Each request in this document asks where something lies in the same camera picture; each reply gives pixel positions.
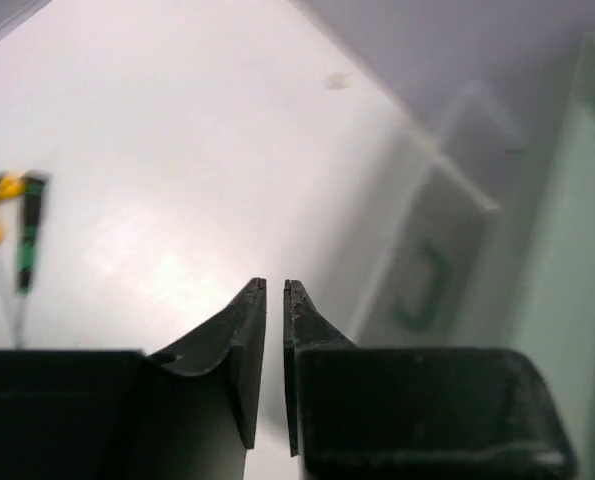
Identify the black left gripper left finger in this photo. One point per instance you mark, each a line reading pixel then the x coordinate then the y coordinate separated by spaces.
pixel 187 411

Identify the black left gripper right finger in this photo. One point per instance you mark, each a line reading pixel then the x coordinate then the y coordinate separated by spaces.
pixel 414 413

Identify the green plastic toolbox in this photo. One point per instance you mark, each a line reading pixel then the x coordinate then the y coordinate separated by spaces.
pixel 521 277

